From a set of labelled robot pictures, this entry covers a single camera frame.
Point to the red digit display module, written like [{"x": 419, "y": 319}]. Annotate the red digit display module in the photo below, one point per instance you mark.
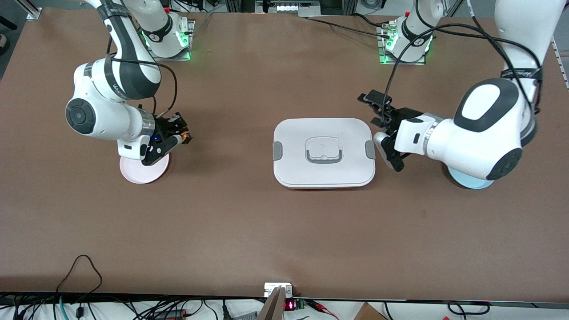
[{"x": 290, "y": 305}]

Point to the grey metal bar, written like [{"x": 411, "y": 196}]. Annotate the grey metal bar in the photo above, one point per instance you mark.
[{"x": 273, "y": 309}]

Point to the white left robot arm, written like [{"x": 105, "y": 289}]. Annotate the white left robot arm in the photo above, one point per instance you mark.
[{"x": 471, "y": 142}]

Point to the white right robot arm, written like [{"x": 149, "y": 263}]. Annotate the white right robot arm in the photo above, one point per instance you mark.
[{"x": 102, "y": 115}]

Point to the small white electronic box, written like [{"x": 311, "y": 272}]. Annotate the small white electronic box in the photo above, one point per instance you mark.
[{"x": 271, "y": 289}]

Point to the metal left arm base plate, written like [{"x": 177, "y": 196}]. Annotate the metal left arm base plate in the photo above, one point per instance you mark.
[{"x": 402, "y": 63}]

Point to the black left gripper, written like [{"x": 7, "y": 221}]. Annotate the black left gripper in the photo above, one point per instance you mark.
[{"x": 398, "y": 115}]

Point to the metal rack frame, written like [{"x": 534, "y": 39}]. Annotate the metal rack frame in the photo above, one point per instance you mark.
[{"x": 289, "y": 8}]

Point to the black power adapter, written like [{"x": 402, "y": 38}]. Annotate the black power adapter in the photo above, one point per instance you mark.
[{"x": 171, "y": 314}]

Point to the pink round plate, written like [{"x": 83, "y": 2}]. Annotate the pink round plate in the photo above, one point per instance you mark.
[{"x": 142, "y": 175}]

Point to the aluminium corner rail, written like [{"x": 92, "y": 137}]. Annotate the aluminium corner rail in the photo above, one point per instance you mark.
[
  {"x": 561, "y": 62},
  {"x": 33, "y": 12}
]

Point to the brown cardboard piece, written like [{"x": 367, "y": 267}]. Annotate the brown cardboard piece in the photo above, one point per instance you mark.
[{"x": 368, "y": 313}]

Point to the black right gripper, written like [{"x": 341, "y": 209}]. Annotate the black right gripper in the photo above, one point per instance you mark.
[{"x": 163, "y": 127}]

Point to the orange push-button switch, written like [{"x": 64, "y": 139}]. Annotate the orange push-button switch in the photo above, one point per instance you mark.
[{"x": 186, "y": 138}]

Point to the light blue round plate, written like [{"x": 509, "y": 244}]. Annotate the light blue round plate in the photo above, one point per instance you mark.
[{"x": 466, "y": 183}]

